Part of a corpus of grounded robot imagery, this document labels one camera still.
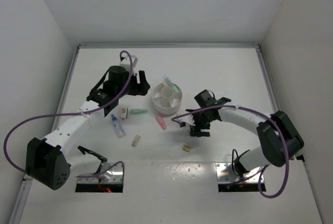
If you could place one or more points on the white round divided organizer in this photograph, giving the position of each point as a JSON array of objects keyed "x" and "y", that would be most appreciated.
[{"x": 165, "y": 100}]

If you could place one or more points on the green highlighter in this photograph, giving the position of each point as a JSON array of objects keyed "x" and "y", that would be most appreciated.
[
  {"x": 174, "y": 87},
  {"x": 138, "y": 111}
]

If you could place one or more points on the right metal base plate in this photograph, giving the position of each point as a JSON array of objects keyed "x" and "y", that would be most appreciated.
[{"x": 225, "y": 175}]

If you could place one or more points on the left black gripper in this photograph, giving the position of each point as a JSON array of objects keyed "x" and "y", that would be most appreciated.
[{"x": 139, "y": 89}]

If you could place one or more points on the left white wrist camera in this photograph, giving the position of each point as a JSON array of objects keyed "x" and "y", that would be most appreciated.
[{"x": 126, "y": 62}]

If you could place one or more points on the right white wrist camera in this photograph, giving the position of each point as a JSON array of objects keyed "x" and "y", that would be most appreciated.
[{"x": 188, "y": 120}]

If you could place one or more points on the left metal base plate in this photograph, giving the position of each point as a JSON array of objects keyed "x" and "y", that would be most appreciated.
[{"x": 114, "y": 175}]

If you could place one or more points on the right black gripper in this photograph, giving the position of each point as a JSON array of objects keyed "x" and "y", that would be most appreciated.
[{"x": 195, "y": 131}]

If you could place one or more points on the beige eraser left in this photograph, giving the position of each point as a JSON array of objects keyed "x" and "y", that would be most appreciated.
[{"x": 136, "y": 140}]

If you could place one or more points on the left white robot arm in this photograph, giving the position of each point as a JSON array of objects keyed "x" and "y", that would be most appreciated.
[{"x": 47, "y": 159}]

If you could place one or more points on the metal base plate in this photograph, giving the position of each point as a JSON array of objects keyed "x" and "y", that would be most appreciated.
[
  {"x": 114, "y": 175},
  {"x": 225, "y": 175}
]

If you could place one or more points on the tan eraser right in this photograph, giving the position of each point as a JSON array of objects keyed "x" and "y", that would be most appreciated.
[{"x": 186, "y": 148}]

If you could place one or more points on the clear blue-cap bottle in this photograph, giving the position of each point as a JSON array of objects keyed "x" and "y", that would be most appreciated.
[{"x": 117, "y": 126}]

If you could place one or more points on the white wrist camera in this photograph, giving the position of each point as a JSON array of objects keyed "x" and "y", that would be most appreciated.
[
  {"x": 126, "y": 62},
  {"x": 188, "y": 120}
]

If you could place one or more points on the aluminium frame rail back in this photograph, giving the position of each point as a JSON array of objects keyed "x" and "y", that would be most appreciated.
[{"x": 168, "y": 45}]

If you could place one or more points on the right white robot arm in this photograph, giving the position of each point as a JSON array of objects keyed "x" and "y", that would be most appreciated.
[{"x": 248, "y": 120}]

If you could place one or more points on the pink highlighter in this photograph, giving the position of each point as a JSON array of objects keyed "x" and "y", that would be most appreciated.
[{"x": 161, "y": 122}]

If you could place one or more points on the aluminium frame rail right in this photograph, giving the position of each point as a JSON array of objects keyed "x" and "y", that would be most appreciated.
[{"x": 270, "y": 86}]

